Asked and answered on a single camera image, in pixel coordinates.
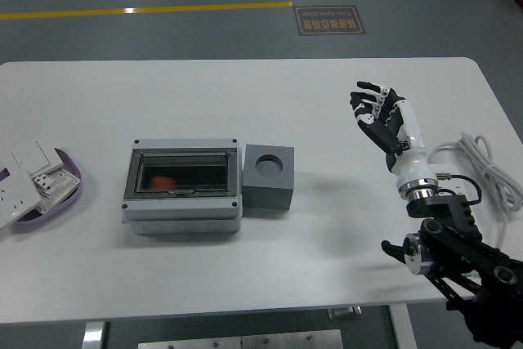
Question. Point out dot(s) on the white wall switch plate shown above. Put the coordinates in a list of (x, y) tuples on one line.
[(38, 155)]

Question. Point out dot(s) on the white table leg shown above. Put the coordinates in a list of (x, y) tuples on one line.
[(402, 328), (93, 336)]

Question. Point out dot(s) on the purple plastic tray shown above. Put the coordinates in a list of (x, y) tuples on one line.
[(61, 210)]

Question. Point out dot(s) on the grey box with clear lid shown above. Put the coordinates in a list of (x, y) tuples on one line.
[(180, 210)]

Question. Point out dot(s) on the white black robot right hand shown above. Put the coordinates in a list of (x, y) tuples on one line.
[(412, 161)]

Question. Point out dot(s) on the white switch module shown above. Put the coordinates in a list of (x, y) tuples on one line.
[(55, 185)]

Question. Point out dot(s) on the dark floor sign orange text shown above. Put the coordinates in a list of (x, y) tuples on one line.
[(329, 20)]

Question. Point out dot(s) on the metal base plate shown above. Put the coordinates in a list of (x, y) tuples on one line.
[(245, 341)]

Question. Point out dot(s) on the white wall socket plate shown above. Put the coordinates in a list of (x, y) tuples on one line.
[(14, 198)]

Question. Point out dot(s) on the orange cylinder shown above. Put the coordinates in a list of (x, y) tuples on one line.
[(163, 183)]

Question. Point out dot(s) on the metal table bracket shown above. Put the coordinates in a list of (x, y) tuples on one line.
[(345, 313)]

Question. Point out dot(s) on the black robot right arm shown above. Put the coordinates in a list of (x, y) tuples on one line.
[(461, 242)]

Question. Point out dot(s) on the grey cube with round hole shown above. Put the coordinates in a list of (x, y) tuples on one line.
[(267, 198)]

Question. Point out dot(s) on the yellow floor tape line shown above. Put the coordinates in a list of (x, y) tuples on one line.
[(143, 10)]

